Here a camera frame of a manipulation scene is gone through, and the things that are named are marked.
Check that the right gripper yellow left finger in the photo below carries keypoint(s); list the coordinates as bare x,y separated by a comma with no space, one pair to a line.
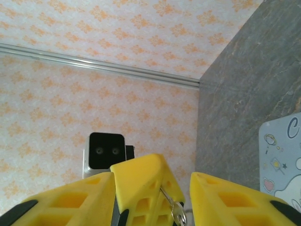
98,200

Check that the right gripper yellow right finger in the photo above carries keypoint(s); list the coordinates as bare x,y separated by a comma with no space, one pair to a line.
207,200

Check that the aluminium corner post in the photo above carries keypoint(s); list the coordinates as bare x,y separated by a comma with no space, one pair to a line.
94,63

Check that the light blue cartoon tin box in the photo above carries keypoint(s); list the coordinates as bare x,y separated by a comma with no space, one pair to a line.
279,153

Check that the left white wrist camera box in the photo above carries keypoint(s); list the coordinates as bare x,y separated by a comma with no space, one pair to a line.
105,150

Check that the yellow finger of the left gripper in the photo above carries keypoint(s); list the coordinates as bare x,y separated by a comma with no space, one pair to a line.
136,179
175,193

